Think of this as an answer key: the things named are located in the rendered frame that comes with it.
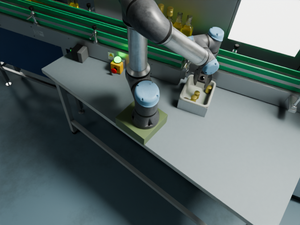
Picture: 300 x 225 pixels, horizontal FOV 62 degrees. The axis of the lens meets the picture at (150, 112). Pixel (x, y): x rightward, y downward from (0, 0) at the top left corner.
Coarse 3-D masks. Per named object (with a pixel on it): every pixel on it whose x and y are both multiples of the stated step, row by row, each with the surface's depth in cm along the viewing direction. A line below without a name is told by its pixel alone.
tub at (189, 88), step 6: (192, 78) 155; (186, 84) 148; (192, 84) 158; (198, 84) 156; (204, 84) 155; (210, 84) 153; (186, 90) 153; (192, 90) 156; (198, 90) 156; (204, 90) 156; (180, 96) 142; (186, 96) 152; (204, 96) 153; (210, 96) 143; (192, 102) 140; (198, 102) 150; (204, 102) 150
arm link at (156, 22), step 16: (144, 0) 83; (128, 16) 86; (144, 16) 82; (160, 16) 84; (144, 32) 86; (160, 32) 85; (176, 32) 91; (176, 48) 95; (192, 48) 99; (208, 48) 114; (208, 64) 108
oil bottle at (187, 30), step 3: (183, 27) 143; (186, 27) 143; (189, 27) 142; (192, 27) 145; (183, 30) 144; (186, 30) 144; (189, 30) 143; (183, 33) 146; (186, 33) 145; (189, 33) 144
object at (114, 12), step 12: (96, 0) 173; (108, 0) 170; (96, 12) 181; (108, 12) 177; (120, 12) 173; (228, 48) 162; (240, 48) 158; (252, 48) 155; (264, 60) 158; (276, 60) 155; (288, 60) 152
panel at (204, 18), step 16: (160, 0) 152; (176, 0) 148; (192, 0) 145; (208, 0) 141; (224, 0) 138; (240, 0) 135; (176, 16) 156; (192, 16) 152; (208, 16) 148; (224, 16) 144; (224, 32) 152; (256, 48) 151
